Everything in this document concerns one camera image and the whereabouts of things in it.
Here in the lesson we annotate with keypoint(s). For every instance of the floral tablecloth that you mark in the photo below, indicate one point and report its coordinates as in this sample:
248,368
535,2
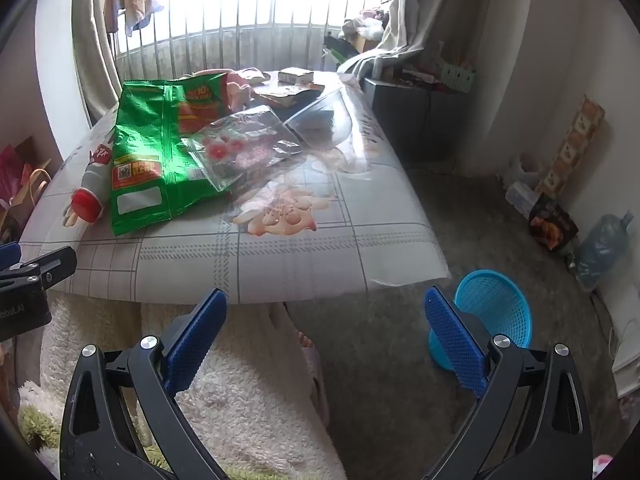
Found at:
300,260

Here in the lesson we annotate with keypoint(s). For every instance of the grey cabinet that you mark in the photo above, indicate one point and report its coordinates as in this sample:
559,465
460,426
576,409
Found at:
415,120

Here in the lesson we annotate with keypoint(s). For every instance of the metal window railing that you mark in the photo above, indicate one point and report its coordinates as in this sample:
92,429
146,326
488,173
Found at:
225,45

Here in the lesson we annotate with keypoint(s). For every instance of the white plastic drink bottle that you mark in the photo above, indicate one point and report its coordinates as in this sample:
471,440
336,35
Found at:
92,180

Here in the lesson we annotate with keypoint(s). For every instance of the pink plastic bag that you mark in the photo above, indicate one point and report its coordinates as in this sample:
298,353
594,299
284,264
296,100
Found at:
12,170

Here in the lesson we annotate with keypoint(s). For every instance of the blue mesh basket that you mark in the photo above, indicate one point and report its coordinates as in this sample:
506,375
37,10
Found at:
505,305

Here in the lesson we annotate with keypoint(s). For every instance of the large blue water jug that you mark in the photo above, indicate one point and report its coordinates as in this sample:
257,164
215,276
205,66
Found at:
602,250

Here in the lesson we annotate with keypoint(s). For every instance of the white fluffy blanket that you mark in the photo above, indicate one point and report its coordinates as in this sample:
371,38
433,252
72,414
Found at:
260,410

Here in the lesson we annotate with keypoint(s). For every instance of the clear plastic bag red print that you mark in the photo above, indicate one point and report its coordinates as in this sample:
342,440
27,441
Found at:
240,145

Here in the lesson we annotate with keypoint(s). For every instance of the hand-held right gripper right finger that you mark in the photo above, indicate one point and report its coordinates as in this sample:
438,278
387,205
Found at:
457,342

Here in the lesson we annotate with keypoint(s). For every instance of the patterned cardboard strip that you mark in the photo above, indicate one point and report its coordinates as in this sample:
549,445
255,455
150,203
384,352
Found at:
572,145

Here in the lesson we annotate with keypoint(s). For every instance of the crumpled clear plastic bag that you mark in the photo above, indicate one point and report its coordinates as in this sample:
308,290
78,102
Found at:
520,180

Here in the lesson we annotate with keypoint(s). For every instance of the person's foot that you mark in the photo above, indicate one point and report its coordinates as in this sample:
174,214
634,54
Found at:
305,339

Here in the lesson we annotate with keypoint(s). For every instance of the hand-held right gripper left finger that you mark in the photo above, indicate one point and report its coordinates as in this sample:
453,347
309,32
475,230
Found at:
192,342

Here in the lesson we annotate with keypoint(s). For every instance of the green snack bag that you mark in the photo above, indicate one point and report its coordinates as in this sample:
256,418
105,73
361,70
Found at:
145,130

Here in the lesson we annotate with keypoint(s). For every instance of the orange black snack bag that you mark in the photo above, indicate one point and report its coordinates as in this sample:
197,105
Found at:
552,222

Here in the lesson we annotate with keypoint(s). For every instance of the brown paper packet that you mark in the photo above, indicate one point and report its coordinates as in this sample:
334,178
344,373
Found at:
285,95

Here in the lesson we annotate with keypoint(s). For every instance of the cardboard box with cloths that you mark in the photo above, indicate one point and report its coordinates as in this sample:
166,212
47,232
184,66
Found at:
360,30

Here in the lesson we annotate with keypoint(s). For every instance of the small cardboard box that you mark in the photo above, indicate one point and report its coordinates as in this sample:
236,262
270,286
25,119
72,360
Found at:
295,75

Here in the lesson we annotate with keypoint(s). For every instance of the beige curtain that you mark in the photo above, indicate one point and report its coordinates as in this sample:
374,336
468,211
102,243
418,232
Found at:
400,25
95,35

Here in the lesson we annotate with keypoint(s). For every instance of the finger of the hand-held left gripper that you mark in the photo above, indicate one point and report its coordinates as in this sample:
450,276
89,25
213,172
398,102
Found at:
52,265

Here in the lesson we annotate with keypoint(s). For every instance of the clear glass bowl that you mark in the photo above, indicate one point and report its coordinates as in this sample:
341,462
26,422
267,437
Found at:
320,120

